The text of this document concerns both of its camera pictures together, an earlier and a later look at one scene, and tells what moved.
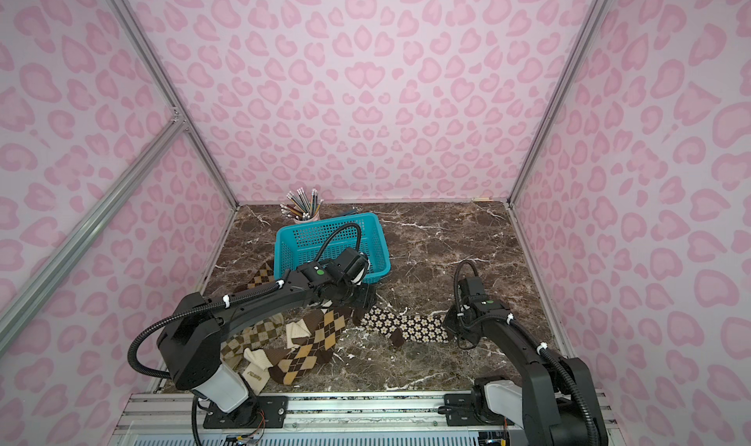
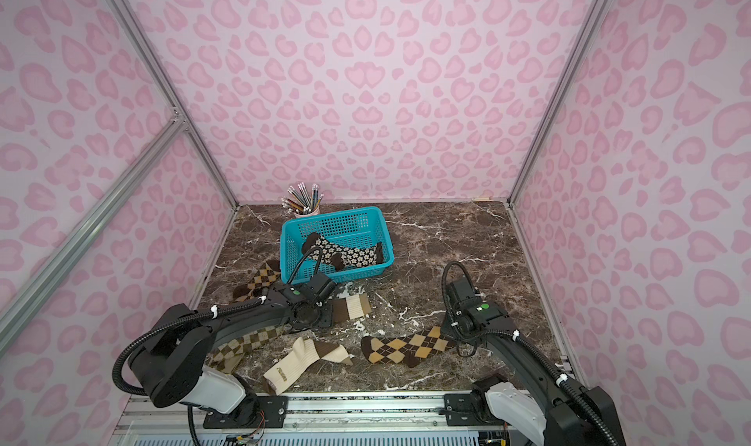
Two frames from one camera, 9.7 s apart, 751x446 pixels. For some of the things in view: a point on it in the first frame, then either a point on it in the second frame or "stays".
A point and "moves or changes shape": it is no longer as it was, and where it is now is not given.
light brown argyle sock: (260, 334) stays
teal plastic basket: (301, 244) moves or changes shape
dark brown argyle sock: (326, 327) -> (408, 349)
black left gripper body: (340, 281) -> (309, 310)
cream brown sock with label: (257, 374) -> (305, 351)
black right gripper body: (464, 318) stays
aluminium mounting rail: (177, 419) stays
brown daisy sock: (412, 329) -> (345, 257)
